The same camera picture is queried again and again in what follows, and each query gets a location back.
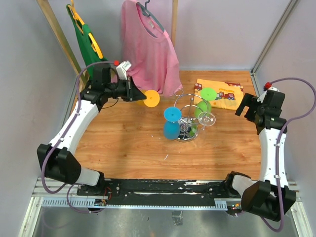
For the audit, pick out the yellow printed folded cloth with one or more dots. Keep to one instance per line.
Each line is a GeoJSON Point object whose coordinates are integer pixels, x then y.
{"type": "Point", "coordinates": [228, 94]}

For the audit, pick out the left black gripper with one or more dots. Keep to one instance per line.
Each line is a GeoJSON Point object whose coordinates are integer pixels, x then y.
{"type": "Point", "coordinates": [132, 92]}

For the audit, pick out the orange plastic wine glass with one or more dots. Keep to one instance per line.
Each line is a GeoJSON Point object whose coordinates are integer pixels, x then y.
{"type": "Point", "coordinates": [152, 98]}

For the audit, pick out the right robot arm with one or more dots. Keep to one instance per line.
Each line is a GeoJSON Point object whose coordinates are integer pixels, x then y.
{"type": "Point", "coordinates": [269, 170]}

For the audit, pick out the yellow clothes hanger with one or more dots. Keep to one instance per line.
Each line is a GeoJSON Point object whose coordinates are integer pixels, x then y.
{"type": "Point", "coordinates": [79, 23]}

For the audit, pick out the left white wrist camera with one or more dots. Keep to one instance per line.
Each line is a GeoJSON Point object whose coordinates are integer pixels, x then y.
{"type": "Point", "coordinates": [122, 69]}

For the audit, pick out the aluminium frame rail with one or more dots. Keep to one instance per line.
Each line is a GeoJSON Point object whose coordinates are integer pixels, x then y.
{"type": "Point", "coordinates": [67, 197]}

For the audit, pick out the pink t-shirt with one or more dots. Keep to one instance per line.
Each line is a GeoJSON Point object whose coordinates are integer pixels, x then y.
{"type": "Point", "coordinates": [154, 61]}

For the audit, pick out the clear wine glass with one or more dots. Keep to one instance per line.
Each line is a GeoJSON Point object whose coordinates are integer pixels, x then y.
{"type": "Point", "coordinates": [206, 119]}

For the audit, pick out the grey clothes hanger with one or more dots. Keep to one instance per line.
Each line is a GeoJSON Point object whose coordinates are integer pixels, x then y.
{"type": "Point", "coordinates": [148, 21]}

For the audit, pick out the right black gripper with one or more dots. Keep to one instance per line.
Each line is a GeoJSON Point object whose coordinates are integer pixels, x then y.
{"type": "Point", "coordinates": [250, 100]}

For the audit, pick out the chrome wine glass rack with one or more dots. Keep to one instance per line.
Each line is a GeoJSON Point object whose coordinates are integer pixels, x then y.
{"type": "Point", "coordinates": [190, 128]}

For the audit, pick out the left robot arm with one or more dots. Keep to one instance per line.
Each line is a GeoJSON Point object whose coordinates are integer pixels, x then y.
{"type": "Point", "coordinates": [56, 159]}

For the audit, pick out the blue plastic wine glass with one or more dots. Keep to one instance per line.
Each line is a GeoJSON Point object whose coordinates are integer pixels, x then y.
{"type": "Point", "coordinates": [171, 129]}

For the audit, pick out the green vest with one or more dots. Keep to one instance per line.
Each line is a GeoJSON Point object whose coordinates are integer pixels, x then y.
{"type": "Point", "coordinates": [88, 55]}

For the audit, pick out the green plastic wine glass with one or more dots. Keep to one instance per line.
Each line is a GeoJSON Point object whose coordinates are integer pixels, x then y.
{"type": "Point", "coordinates": [207, 95]}

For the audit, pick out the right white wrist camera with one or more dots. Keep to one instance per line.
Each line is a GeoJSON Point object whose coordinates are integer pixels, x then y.
{"type": "Point", "coordinates": [267, 87]}

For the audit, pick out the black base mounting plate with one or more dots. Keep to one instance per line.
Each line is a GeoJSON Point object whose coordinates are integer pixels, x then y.
{"type": "Point", "coordinates": [160, 192]}

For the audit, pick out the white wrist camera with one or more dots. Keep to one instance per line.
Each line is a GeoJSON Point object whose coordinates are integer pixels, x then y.
{"type": "Point", "coordinates": [267, 87]}
{"type": "Point", "coordinates": [122, 69]}

